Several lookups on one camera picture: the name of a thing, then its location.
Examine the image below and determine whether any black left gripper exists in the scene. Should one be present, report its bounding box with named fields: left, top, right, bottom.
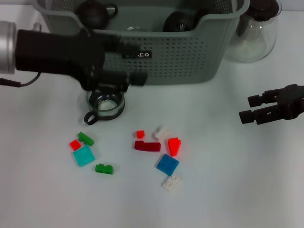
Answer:
left=14, top=28, right=148, bottom=93

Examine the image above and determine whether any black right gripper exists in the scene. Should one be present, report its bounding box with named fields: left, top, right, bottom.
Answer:
left=238, top=83, right=304, bottom=125

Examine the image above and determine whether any green toy brick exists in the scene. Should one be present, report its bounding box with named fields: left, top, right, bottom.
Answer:
left=77, top=132, right=95, bottom=146
left=94, top=163, right=114, bottom=175

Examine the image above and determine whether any grey-green perforated storage bin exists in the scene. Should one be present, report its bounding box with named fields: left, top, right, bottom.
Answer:
left=35, top=0, right=250, bottom=86

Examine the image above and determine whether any black clay teapot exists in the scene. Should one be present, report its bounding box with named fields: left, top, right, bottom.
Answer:
left=75, top=0, right=119, bottom=30

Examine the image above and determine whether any glass carafe with black lid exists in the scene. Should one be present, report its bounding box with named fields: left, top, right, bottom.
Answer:
left=223, top=0, right=282, bottom=63

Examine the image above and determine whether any white toy brick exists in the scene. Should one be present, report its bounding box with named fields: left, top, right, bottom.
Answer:
left=153, top=126, right=170, bottom=140

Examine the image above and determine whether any dark red toy brick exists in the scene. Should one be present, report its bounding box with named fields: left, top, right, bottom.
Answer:
left=134, top=140, right=161, bottom=152

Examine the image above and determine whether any red slope toy brick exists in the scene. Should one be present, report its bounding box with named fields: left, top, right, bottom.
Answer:
left=167, top=137, right=182, bottom=157

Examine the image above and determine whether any flat red square brick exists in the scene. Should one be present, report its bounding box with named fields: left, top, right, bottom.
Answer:
left=69, top=139, right=81, bottom=151

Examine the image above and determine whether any teal square toy brick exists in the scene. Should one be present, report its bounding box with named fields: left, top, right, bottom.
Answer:
left=72, top=144, right=95, bottom=168

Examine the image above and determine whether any blue square toy plate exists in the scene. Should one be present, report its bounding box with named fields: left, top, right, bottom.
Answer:
left=156, top=153, right=180, bottom=177

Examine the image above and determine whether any white flat two-stud plate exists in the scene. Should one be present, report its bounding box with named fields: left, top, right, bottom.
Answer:
left=162, top=174, right=183, bottom=192

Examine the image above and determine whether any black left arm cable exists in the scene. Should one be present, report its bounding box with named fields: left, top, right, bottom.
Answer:
left=0, top=72, right=41, bottom=88

